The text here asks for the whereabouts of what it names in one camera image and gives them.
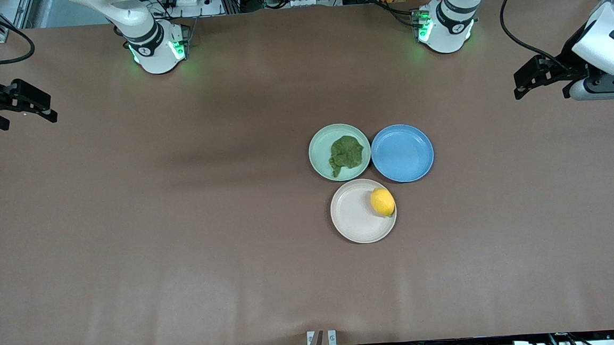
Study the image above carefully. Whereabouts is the beige plate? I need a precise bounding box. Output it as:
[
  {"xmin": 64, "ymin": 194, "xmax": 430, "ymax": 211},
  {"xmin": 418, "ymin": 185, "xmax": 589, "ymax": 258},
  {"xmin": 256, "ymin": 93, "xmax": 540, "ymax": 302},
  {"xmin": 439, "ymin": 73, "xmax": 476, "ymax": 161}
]
[{"xmin": 328, "ymin": 177, "xmax": 399, "ymax": 245}]

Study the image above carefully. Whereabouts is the yellow lemon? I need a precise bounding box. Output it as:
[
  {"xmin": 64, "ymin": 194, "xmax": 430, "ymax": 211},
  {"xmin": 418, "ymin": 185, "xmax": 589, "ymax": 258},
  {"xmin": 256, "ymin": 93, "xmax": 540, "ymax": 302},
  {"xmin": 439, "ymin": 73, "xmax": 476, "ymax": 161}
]
[{"xmin": 369, "ymin": 187, "xmax": 396, "ymax": 219}]

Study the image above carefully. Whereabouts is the green lettuce leaf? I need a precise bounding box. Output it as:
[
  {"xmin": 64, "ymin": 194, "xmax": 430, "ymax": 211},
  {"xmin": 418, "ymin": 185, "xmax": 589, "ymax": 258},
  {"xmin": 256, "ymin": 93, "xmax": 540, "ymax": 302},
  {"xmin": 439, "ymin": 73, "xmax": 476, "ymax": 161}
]
[{"xmin": 328, "ymin": 134, "xmax": 366, "ymax": 178}]

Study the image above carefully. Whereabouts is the light green plate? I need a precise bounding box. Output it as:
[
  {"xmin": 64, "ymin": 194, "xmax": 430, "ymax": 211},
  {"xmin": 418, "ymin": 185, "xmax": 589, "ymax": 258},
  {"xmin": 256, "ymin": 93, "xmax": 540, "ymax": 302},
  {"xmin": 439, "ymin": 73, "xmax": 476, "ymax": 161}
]
[{"xmin": 307, "ymin": 122, "xmax": 373, "ymax": 184}]

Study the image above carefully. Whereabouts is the blue plate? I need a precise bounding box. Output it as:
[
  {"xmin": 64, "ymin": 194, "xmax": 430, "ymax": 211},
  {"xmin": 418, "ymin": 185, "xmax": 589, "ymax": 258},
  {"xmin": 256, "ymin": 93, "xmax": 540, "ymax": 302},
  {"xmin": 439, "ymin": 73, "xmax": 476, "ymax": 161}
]
[{"xmin": 369, "ymin": 122, "xmax": 436, "ymax": 185}]

